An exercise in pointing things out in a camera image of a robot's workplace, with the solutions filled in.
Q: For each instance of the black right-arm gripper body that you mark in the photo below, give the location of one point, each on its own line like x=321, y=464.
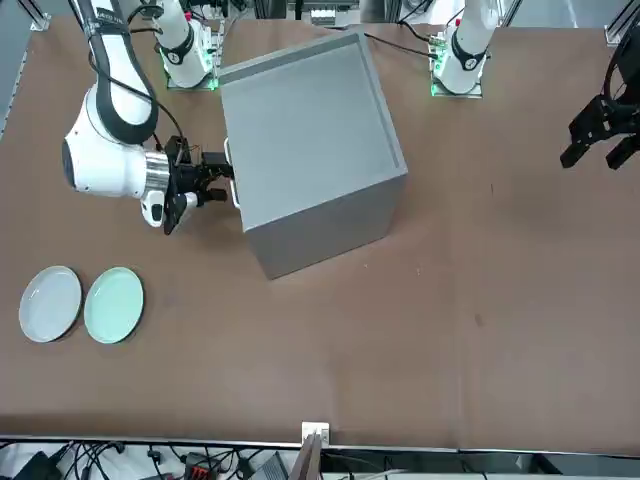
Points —
x=180, y=175

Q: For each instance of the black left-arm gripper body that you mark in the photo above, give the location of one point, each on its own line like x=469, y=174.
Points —
x=631, y=70

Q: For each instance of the gray drawer with wooden inside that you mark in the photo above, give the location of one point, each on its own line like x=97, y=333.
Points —
x=236, y=197

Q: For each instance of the mint green plate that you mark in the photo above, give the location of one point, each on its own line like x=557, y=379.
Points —
x=115, y=305

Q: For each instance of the pale gray plate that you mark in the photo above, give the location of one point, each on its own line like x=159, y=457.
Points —
x=50, y=305

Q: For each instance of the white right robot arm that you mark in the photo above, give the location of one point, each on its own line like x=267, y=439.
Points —
x=105, y=170

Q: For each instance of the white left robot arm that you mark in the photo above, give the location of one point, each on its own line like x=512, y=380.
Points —
x=467, y=55

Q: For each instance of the gray steel cabinet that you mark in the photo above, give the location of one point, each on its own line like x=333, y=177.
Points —
x=310, y=150

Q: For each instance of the red and black connector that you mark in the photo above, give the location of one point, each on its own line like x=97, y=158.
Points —
x=200, y=470

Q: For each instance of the aluminium frame profile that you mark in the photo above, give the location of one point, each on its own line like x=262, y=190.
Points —
x=40, y=20
x=614, y=32

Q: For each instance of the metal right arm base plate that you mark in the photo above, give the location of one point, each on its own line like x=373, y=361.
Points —
x=175, y=86

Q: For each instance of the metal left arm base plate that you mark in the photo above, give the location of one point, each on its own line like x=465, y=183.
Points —
x=475, y=92

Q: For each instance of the aluminium post with bracket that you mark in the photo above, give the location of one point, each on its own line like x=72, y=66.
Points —
x=315, y=432

